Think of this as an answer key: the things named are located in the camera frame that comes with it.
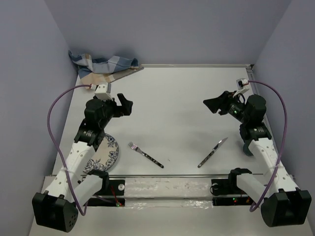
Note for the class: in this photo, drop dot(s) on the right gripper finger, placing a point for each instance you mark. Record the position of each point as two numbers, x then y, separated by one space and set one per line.
215 104
223 112

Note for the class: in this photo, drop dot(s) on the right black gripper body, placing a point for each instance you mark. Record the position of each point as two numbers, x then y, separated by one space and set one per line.
235 108

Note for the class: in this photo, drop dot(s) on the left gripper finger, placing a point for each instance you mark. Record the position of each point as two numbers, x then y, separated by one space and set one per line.
127 107
122 99

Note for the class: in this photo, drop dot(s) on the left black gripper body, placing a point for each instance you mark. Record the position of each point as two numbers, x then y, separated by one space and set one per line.
111 110

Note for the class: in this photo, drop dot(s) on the blue beige plaid cloth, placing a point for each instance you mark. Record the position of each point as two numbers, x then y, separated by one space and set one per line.
99 70

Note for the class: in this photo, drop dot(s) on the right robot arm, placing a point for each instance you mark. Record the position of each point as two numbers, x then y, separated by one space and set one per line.
281 201

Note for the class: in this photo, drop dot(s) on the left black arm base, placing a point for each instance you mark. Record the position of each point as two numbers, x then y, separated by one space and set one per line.
113 196

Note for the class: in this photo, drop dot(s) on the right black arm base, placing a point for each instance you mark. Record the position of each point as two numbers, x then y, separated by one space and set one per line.
224 195

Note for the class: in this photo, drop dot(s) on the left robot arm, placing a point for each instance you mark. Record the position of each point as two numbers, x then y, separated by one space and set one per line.
59 206

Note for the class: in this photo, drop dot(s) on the silver table knife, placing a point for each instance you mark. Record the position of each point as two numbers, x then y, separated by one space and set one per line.
217 146

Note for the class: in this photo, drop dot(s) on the silver fork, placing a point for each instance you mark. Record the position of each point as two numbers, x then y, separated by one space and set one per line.
138 150

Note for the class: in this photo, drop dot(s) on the dark teal cup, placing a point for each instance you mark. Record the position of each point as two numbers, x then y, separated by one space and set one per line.
246 150

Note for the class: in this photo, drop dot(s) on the blue floral ceramic plate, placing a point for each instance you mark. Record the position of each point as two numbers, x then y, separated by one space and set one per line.
105 157

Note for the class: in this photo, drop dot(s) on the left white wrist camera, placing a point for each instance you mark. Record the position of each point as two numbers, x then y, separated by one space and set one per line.
103 92

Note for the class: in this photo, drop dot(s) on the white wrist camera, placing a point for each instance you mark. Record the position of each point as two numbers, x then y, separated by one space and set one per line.
243 86
103 92

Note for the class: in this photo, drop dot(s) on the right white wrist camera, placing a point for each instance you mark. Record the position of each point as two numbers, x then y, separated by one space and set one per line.
243 86

